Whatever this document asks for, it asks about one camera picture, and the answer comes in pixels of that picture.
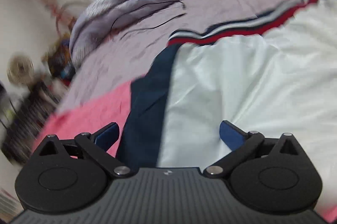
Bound black charging cable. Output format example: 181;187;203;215
109;0;187;40

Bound white desk fan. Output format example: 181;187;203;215
7;53;35;85

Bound navy and white jacket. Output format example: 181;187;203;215
116;0;336;212

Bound pink bunny-print blanket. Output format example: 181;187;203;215
33;82;336;222

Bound colourful toy box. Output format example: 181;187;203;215
42;35;75;87

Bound black patterned rug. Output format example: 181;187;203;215
1;82;58;165

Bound lavender bed sheet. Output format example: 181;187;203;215
57;0;285;112

